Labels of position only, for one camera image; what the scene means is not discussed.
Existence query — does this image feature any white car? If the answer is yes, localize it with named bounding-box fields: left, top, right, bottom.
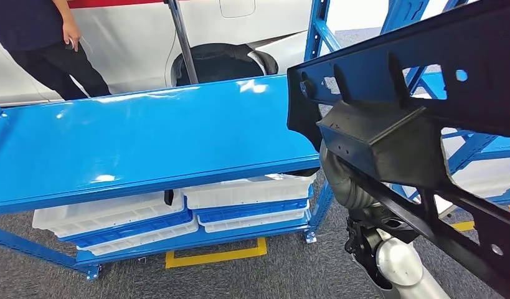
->
left=0, top=0, right=387, bottom=107

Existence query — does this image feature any blue metal shelf rack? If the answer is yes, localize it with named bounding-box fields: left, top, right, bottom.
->
left=0, top=0, right=342, bottom=282
left=380, top=0, right=510, bottom=207

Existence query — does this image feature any yellow floor tape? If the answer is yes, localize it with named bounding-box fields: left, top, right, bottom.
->
left=164, top=237, right=268, bottom=270
left=450, top=204, right=510, bottom=233

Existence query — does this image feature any black plastic plate part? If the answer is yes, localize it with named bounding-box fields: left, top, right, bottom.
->
left=286, top=0, right=510, bottom=299

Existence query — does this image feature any person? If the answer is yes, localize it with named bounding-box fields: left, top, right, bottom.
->
left=0, top=0, right=112, bottom=101

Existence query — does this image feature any chrome stanchion pole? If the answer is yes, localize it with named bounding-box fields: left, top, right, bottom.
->
left=164, top=0, right=200, bottom=85

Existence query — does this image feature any person's left hand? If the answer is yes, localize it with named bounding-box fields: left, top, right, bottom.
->
left=62, top=21, right=82, bottom=52

